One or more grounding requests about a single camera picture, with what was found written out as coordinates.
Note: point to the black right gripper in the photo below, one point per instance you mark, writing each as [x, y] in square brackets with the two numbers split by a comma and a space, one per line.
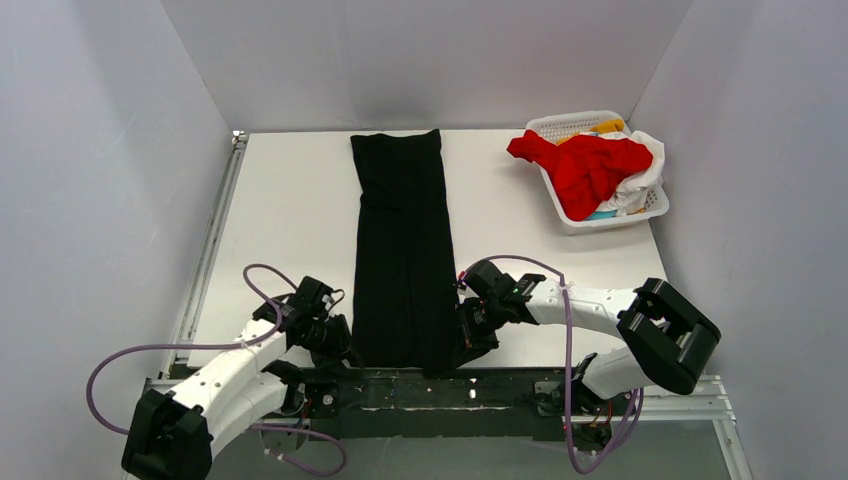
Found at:
[468, 332]

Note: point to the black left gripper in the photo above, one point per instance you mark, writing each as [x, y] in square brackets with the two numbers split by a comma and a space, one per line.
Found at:
[337, 340]

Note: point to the black t shirt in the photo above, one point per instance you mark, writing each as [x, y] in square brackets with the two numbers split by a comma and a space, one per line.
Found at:
[404, 296]

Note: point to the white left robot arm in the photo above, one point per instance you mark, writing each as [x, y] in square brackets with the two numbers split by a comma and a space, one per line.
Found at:
[212, 391]

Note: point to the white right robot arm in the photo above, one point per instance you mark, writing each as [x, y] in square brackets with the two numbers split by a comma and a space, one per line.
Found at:
[667, 341]

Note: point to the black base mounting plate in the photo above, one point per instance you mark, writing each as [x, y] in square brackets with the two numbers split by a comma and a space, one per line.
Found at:
[372, 403]

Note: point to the light blue t shirt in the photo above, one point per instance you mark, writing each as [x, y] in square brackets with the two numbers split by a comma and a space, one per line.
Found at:
[603, 215]

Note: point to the red t shirt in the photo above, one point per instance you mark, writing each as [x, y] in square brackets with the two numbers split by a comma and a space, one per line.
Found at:
[584, 171]

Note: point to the white t shirt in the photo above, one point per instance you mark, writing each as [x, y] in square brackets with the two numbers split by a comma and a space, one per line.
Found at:
[631, 194]

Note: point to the white plastic laundry basket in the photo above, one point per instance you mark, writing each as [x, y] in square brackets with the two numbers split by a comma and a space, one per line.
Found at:
[555, 127]

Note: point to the yellow t shirt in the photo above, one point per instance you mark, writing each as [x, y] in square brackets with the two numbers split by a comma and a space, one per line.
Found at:
[610, 126]

